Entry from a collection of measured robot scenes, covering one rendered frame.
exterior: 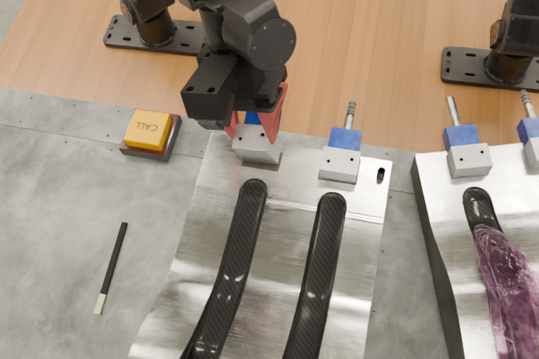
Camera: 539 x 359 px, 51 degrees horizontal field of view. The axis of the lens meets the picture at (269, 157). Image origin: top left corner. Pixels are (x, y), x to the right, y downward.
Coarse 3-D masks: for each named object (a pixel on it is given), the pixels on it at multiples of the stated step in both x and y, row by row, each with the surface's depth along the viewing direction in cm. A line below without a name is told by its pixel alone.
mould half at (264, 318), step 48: (288, 144) 80; (288, 192) 76; (384, 192) 75; (192, 240) 75; (288, 240) 74; (192, 288) 71; (288, 288) 71; (336, 288) 70; (144, 336) 65; (240, 336) 66; (288, 336) 66; (336, 336) 66
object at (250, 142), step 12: (252, 120) 77; (240, 132) 75; (252, 132) 75; (264, 132) 74; (240, 144) 75; (252, 144) 74; (264, 144) 74; (276, 144) 76; (252, 156) 77; (264, 156) 76; (276, 156) 77
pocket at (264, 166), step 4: (280, 152) 81; (280, 156) 82; (244, 160) 80; (280, 160) 82; (244, 164) 80; (248, 164) 82; (252, 164) 82; (256, 164) 82; (260, 164) 82; (264, 164) 82; (268, 164) 82; (272, 164) 82; (276, 164) 81; (260, 168) 81; (264, 168) 81; (268, 168) 81; (272, 168) 81; (276, 168) 81
